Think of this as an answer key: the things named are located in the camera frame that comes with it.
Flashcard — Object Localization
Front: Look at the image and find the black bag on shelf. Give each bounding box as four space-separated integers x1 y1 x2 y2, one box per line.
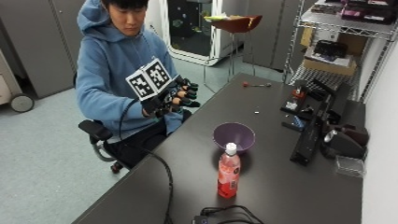
312 39 350 62

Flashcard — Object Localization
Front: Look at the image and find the red drink bottle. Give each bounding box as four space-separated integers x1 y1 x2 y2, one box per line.
217 142 241 199

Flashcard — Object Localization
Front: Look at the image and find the white marker cube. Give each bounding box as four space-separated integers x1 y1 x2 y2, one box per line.
123 58 174 102

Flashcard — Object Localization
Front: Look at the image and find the white wheeled cart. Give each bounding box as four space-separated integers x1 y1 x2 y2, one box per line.
0 49 36 114

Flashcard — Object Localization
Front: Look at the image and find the grey cabinet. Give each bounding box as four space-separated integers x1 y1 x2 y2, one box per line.
0 0 86 100

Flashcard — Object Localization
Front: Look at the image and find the purple plastic bowl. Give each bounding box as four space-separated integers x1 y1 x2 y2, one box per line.
213 121 255 155

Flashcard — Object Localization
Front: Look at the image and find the cardboard box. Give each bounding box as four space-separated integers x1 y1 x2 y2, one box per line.
302 46 358 77

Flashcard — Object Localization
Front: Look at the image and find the black device with cables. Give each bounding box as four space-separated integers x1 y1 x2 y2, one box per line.
190 204 265 224

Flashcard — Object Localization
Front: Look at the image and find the glass display cabinet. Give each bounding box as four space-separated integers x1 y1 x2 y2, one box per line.
158 0 237 67

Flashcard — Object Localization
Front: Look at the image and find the black tray with parts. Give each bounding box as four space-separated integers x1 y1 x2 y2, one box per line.
279 79 311 116

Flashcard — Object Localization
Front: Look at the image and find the black rounded device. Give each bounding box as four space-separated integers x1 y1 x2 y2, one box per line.
319 123 370 161

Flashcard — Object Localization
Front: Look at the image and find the black glove cable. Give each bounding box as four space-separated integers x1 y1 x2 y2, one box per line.
118 98 175 224

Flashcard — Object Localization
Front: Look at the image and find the clear plastic box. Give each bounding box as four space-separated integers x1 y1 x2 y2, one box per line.
334 154 367 178

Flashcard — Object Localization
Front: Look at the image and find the the person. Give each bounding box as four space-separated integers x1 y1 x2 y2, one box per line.
74 0 193 170

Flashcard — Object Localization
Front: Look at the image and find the metal wire shelf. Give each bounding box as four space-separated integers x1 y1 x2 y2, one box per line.
282 0 398 102

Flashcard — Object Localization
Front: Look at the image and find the blue small component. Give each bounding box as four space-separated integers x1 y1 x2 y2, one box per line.
281 115 308 133

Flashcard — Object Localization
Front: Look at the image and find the black office chair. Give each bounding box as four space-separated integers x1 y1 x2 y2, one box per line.
73 72 193 175

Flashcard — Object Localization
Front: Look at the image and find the red-handled screwdriver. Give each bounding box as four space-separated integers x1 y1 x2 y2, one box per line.
241 81 274 89

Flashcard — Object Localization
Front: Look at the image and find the brown bar stool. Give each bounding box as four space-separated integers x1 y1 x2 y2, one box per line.
201 14 263 94

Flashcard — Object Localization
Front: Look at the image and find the black long stand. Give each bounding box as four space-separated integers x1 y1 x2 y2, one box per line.
289 92 332 166

